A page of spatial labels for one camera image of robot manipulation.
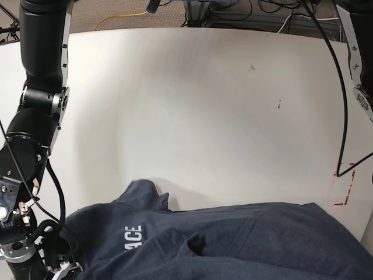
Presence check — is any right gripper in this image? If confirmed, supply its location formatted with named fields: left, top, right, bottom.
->
left=1, top=174, right=73, bottom=279

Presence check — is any dark blue T-shirt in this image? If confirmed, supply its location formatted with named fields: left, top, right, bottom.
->
left=62, top=180, right=372, bottom=279

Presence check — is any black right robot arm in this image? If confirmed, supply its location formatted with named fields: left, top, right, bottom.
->
left=1, top=1, right=75, bottom=279

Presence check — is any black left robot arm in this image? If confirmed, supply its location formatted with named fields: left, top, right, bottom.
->
left=334, top=1, right=372, bottom=120

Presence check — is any red tape rectangle marking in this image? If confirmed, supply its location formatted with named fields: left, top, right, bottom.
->
left=330, top=169, right=356, bottom=207

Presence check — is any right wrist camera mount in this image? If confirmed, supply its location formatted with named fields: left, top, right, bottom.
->
left=44, top=261, right=84, bottom=280

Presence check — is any yellow cable on floor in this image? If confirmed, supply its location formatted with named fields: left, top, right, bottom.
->
left=93, top=9, right=148, bottom=32

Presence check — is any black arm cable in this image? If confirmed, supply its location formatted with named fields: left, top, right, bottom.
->
left=302, top=0, right=373, bottom=178

